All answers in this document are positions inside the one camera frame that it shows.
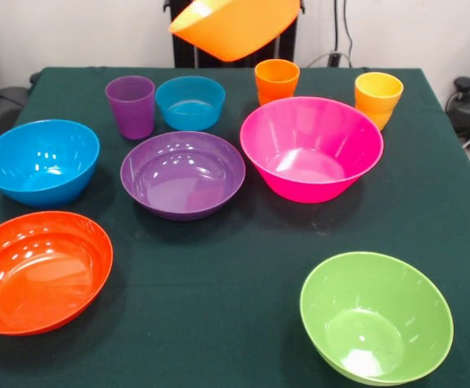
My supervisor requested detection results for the purple bowl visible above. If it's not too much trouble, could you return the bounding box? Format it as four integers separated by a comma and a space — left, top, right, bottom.
120, 130, 247, 221

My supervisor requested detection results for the pink bowl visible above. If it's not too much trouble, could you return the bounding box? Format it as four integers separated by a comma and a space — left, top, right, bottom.
239, 95, 384, 205

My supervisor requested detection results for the large orange bowl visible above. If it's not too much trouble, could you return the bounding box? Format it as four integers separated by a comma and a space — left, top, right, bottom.
168, 0, 302, 63

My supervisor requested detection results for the green bowl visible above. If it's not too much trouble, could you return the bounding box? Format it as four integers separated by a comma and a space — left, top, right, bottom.
299, 251, 455, 386

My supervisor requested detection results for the small blue bowl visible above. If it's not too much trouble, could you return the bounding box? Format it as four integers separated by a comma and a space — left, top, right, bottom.
154, 75, 227, 133

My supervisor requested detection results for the orange cup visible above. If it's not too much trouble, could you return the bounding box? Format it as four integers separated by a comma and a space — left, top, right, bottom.
254, 58, 301, 108

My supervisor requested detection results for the dark green table cloth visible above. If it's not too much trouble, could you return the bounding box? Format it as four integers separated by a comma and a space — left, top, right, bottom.
0, 66, 470, 388

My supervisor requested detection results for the purple cup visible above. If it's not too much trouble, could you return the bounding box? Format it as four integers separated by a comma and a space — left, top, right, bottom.
105, 75, 156, 141

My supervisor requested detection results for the yellow cup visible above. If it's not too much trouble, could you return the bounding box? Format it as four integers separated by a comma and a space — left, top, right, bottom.
354, 71, 405, 132

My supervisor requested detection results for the large blue bowl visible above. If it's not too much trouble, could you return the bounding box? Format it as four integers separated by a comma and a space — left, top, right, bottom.
0, 119, 101, 208

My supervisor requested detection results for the red bowl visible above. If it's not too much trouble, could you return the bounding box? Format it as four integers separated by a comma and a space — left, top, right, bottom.
0, 210, 115, 336

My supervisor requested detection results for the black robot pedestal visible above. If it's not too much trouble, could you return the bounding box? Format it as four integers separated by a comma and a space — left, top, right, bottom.
164, 0, 304, 69

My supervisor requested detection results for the black wall cable with plug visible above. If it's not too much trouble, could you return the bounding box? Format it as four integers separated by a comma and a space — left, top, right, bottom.
307, 0, 355, 69

